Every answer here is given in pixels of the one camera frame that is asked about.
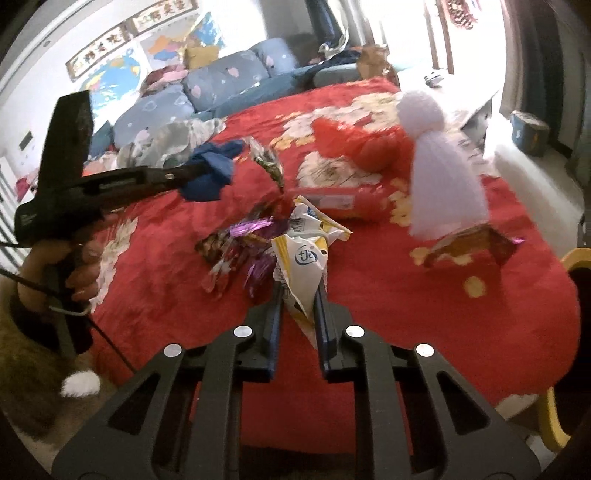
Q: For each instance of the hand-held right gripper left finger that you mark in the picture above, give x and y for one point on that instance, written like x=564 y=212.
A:
x=276 y=323

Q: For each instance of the person's left hand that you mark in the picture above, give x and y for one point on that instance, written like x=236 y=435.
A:
x=39 y=272

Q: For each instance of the small dark floor object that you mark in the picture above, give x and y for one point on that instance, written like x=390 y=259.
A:
x=434 y=79

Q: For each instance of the white fluffy tassel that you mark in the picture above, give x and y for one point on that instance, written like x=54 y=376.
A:
x=438 y=184

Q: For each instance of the dark blue sofa throw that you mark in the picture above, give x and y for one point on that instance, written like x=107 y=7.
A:
x=323 y=69

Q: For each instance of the red cylindrical package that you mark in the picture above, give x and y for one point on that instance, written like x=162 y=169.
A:
x=351 y=201

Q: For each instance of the grey crumpled cloth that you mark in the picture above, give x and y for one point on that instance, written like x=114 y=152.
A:
x=171 y=138

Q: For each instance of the white fluffy pompom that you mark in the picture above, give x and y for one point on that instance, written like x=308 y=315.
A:
x=81 y=385

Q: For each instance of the colourful map poster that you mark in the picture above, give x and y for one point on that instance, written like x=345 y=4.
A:
x=207 y=30

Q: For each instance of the blue world map poster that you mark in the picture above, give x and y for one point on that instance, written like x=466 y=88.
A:
x=113 y=81

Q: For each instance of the cardboard box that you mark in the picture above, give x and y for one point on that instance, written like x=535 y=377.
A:
x=373 y=62

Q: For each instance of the blue floral sofa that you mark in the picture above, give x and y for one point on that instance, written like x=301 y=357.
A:
x=258 y=94

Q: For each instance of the wall switch panel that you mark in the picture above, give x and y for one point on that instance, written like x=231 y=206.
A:
x=26 y=141

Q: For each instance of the yellow round bin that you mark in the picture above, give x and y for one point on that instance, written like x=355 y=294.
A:
x=556 y=424

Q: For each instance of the blue floral sofa cushion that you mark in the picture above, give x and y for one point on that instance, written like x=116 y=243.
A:
x=221 y=81
x=154 y=113
x=274 y=55

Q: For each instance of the red hanging decoration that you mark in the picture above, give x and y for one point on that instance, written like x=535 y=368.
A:
x=464 y=14

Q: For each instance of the pink cloth pile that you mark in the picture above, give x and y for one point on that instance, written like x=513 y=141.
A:
x=161 y=78

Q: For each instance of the framed calligraphy scroll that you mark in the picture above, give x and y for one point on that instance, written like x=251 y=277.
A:
x=161 y=14
x=94 y=50

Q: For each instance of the pale country map poster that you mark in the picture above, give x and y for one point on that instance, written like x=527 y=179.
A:
x=164 y=46

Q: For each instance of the red floral blanket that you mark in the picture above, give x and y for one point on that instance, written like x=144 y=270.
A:
x=161 y=286

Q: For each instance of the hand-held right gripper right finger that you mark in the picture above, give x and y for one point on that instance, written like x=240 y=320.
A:
x=323 y=332

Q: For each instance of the yellow pillow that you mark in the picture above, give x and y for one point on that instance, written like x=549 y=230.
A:
x=202 y=56

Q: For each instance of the dark blue curtain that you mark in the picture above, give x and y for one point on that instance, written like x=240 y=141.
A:
x=325 y=21

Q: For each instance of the brown foil snack wrapper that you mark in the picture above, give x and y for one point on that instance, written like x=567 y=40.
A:
x=471 y=244

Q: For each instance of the green silver snack wrapper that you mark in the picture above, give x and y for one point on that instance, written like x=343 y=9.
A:
x=268 y=161

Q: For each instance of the blue cloth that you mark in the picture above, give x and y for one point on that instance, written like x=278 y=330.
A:
x=214 y=168

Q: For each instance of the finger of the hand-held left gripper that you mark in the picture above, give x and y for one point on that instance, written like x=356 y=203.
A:
x=171 y=175

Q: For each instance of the person's left forearm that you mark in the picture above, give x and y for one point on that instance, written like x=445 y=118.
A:
x=32 y=369

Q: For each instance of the purple foil snack wrapper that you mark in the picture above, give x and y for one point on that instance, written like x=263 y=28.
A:
x=240 y=240

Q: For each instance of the dark window curtain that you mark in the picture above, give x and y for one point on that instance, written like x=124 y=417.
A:
x=577 y=92

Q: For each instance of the red plastic bag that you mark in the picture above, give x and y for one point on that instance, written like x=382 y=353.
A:
x=364 y=145

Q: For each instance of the blue bucket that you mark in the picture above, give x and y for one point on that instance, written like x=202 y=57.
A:
x=528 y=134

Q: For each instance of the white yellow snack bag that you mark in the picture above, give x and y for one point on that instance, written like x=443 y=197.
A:
x=300 y=267

